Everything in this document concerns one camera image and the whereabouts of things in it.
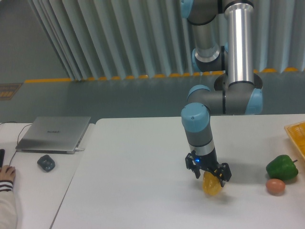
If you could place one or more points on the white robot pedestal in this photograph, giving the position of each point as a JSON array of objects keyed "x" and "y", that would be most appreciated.
[{"x": 221, "y": 83}]

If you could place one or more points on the silver closed laptop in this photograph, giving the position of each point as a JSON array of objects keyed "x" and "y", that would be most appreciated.
[{"x": 57, "y": 134}]

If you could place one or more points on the brown egg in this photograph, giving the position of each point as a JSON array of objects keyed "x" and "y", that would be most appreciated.
[{"x": 275, "y": 186}]

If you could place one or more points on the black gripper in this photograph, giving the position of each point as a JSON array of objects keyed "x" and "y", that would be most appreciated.
[{"x": 208, "y": 162}]

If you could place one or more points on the white folding partition screen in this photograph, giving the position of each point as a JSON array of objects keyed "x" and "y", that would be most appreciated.
[{"x": 146, "y": 38}]

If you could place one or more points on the yellow bell pepper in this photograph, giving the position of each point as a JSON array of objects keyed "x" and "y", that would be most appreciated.
[{"x": 211, "y": 184}]

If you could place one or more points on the white sleeved forearm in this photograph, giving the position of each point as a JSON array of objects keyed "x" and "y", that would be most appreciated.
[{"x": 8, "y": 212}]

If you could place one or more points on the black phone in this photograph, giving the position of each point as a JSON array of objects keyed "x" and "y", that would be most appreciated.
[{"x": 2, "y": 154}]

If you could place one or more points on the person's hand on mouse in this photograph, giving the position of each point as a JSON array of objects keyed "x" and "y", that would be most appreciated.
[{"x": 7, "y": 173}]

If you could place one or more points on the yellow woven basket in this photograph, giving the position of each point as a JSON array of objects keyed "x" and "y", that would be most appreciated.
[{"x": 296, "y": 133}]

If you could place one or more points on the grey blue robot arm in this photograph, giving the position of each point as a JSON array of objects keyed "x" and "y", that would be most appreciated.
[{"x": 223, "y": 42}]

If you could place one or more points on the green bell pepper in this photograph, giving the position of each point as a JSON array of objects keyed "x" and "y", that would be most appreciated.
[{"x": 282, "y": 167}]

